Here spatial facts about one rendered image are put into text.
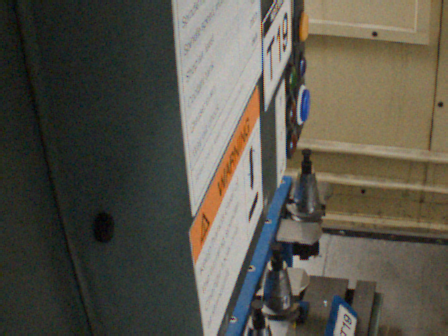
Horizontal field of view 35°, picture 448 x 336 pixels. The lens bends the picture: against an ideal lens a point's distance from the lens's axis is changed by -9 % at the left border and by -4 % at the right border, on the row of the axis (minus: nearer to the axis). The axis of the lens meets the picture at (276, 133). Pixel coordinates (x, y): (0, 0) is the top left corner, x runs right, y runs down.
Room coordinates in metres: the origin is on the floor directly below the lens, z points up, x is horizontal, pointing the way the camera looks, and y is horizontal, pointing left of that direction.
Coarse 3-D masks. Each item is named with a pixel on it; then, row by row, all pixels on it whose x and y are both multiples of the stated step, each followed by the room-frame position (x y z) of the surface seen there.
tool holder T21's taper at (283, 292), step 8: (272, 272) 0.71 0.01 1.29; (280, 272) 0.71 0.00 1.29; (272, 280) 0.71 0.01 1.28; (280, 280) 0.71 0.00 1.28; (288, 280) 0.72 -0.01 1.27; (264, 288) 0.72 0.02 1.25; (272, 288) 0.71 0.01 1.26; (280, 288) 0.71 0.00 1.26; (288, 288) 0.71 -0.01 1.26; (264, 296) 0.71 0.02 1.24; (272, 296) 0.70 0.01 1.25; (280, 296) 0.70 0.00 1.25; (288, 296) 0.71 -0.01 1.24; (264, 304) 0.71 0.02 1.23; (272, 304) 0.70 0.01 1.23; (280, 304) 0.70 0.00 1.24; (288, 304) 0.71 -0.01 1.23
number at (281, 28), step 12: (288, 0) 0.55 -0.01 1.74; (288, 12) 0.54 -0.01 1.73; (276, 24) 0.50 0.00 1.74; (288, 24) 0.54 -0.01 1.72; (276, 36) 0.50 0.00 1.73; (288, 36) 0.54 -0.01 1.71; (276, 48) 0.50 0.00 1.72; (288, 48) 0.54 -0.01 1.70; (276, 60) 0.50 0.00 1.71; (276, 72) 0.50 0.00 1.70
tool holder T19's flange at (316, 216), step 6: (324, 204) 0.94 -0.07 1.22; (288, 210) 0.92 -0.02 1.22; (294, 210) 0.92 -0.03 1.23; (318, 210) 0.92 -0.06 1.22; (324, 210) 0.94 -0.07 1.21; (288, 216) 0.93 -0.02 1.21; (294, 216) 0.91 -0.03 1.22; (300, 216) 0.91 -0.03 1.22; (306, 216) 0.91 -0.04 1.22; (312, 216) 0.91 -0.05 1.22; (318, 216) 0.91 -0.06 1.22; (324, 216) 0.93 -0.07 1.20; (318, 222) 0.91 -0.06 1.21
